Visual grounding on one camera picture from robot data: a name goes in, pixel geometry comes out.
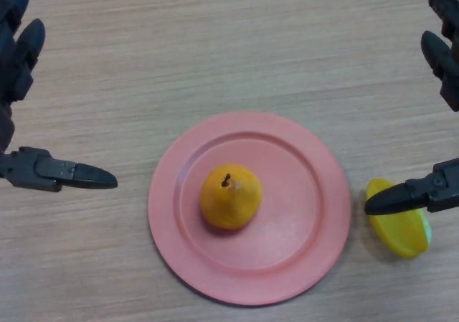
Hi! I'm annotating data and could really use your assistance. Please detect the yellow starfruit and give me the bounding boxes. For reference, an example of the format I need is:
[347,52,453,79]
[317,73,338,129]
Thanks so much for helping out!
[366,178,432,260]

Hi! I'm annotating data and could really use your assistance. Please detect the yellow pear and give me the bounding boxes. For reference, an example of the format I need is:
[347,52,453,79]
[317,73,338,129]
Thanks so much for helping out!
[199,163,264,230]

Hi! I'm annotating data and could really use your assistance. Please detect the pink round plate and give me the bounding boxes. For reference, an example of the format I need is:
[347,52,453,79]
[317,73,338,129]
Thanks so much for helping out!
[147,111,351,307]

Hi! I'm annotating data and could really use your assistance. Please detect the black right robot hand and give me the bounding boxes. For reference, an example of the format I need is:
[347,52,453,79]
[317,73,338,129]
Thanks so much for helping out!
[364,0,459,216]

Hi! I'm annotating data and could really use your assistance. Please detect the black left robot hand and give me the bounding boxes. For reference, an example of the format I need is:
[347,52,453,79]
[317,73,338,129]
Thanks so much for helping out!
[0,0,118,193]

